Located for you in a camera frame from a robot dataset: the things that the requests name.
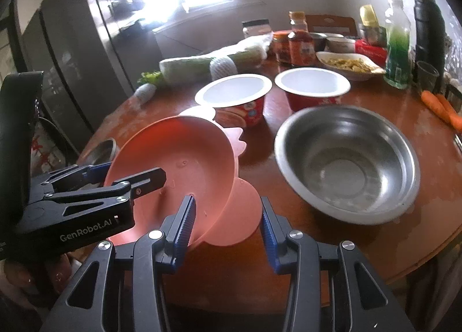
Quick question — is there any pink round plate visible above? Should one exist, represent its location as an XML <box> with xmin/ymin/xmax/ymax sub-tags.
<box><xmin>103</xmin><ymin>115</ymin><xmax>241</xmax><ymax>246</ymax></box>

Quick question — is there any steel bowl under yellow cup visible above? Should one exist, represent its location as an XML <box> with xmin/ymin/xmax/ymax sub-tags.
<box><xmin>359</xmin><ymin>25</ymin><xmax>388</xmax><ymax>47</ymax></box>

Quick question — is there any white plate with food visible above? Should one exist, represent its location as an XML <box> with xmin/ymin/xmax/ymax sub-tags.
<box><xmin>316</xmin><ymin>51</ymin><xmax>386</xmax><ymax>81</ymax></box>

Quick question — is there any red white paper bowl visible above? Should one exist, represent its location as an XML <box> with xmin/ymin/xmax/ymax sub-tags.
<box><xmin>274</xmin><ymin>67</ymin><xmax>351</xmax><ymax>113</ymax></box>
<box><xmin>195</xmin><ymin>74</ymin><xmax>273</xmax><ymax>127</ymax></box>

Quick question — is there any clear plastic sheet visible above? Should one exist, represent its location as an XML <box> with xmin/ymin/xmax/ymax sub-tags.
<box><xmin>442</xmin><ymin>7</ymin><xmax>462</xmax><ymax>80</ymax></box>

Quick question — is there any small steel bowl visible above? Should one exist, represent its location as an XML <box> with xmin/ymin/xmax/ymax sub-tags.
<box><xmin>84</xmin><ymin>138</ymin><xmax>120</xmax><ymax>166</ymax></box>

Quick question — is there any solid back wooden chair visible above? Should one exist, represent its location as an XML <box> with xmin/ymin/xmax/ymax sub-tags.
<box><xmin>305</xmin><ymin>14</ymin><xmax>358</xmax><ymax>34</ymax></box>

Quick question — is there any red chili sauce jar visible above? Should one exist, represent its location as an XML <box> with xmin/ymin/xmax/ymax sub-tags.
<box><xmin>271</xmin><ymin>30</ymin><xmax>292</xmax><ymax>64</ymax></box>

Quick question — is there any person's left hand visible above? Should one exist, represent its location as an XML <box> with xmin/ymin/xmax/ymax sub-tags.
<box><xmin>0</xmin><ymin>256</ymin><xmax>74</xmax><ymax>309</ymax></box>

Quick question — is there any yellow plastic cup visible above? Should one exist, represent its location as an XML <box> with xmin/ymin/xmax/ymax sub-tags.
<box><xmin>360</xmin><ymin>4</ymin><xmax>379</xmax><ymax>27</ymax></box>

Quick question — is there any black thermos flask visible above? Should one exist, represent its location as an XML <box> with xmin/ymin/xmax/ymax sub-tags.
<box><xmin>414</xmin><ymin>0</ymin><xmax>448</xmax><ymax>81</ymax></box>

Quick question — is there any dark refrigerator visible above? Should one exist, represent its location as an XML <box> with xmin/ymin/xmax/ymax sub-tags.
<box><xmin>12</xmin><ymin>0</ymin><xmax>163</xmax><ymax>145</ymax></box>

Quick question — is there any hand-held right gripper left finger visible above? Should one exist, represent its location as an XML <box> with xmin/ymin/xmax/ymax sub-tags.
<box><xmin>40</xmin><ymin>195</ymin><xmax>197</xmax><ymax>332</ymax></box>

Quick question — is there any pink scalloped plate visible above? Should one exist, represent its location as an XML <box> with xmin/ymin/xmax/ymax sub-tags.
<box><xmin>178</xmin><ymin>106</ymin><xmax>263</xmax><ymax>247</ymax></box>

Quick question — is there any red white printed bag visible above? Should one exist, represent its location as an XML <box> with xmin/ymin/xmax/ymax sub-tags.
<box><xmin>31</xmin><ymin>130</ymin><xmax>73</xmax><ymax>181</ymax></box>

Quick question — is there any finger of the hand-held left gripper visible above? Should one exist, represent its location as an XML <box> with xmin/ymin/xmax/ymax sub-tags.
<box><xmin>34</xmin><ymin>162</ymin><xmax>112</xmax><ymax>192</ymax></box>
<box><xmin>29</xmin><ymin>168</ymin><xmax>167</xmax><ymax>217</ymax></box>

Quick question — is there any black lid glass jar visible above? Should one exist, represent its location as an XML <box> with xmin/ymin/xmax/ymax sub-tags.
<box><xmin>242</xmin><ymin>19</ymin><xmax>272</xmax><ymax>40</ymax></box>

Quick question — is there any white foam netted fruit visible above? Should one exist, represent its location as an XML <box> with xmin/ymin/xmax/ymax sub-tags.
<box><xmin>210</xmin><ymin>57</ymin><xmax>239</xmax><ymax>78</ymax></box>
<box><xmin>134</xmin><ymin>84</ymin><xmax>157</xmax><ymax>104</ymax></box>

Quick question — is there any small steel cup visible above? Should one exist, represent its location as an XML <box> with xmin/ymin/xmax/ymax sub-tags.
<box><xmin>444</xmin><ymin>84</ymin><xmax>462</xmax><ymax>112</ymax></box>

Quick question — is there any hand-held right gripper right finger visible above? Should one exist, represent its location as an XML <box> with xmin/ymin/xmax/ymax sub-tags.
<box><xmin>260</xmin><ymin>195</ymin><xmax>416</xmax><ymax>332</ymax></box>

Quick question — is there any white ceramic bowl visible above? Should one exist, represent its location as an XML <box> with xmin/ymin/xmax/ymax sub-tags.
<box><xmin>327</xmin><ymin>37</ymin><xmax>356</xmax><ymax>54</ymax></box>

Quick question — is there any grey glass cup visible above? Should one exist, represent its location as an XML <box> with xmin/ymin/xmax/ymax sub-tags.
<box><xmin>416</xmin><ymin>60</ymin><xmax>440</xmax><ymax>91</ymax></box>

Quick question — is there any red box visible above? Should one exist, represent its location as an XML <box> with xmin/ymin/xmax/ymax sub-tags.
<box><xmin>355</xmin><ymin>39</ymin><xmax>388</xmax><ymax>62</ymax></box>

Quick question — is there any orange label sauce bottle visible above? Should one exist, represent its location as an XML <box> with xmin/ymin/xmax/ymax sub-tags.
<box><xmin>288</xmin><ymin>27</ymin><xmax>314</xmax><ymax>67</ymax></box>

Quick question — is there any large steel bowl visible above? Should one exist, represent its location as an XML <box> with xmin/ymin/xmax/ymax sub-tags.
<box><xmin>274</xmin><ymin>104</ymin><xmax>421</xmax><ymax>226</ymax></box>

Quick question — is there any wrapped napa cabbage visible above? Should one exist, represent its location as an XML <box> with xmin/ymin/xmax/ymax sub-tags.
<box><xmin>138</xmin><ymin>35</ymin><xmax>274</xmax><ymax>87</ymax></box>

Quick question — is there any orange carrot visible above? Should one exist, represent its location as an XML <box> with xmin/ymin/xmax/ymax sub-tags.
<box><xmin>435</xmin><ymin>94</ymin><xmax>461</xmax><ymax>116</ymax></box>
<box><xmin>421</xmin><ymin>91</ymin><xmax>456</xmax><ymax>125</ymax></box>

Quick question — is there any dark steel bowl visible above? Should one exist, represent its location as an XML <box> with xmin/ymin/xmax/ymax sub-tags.
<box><xmin>308</xmin><ymin>32</ymin><xmax>343</xmax><ymax>51</ymax></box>

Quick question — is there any green liquid plastic bottle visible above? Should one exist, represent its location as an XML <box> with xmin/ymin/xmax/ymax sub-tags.
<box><xmin>383</xmin><ymin>0</ymin><xmax>412</xmax><ymax>90</ymax></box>

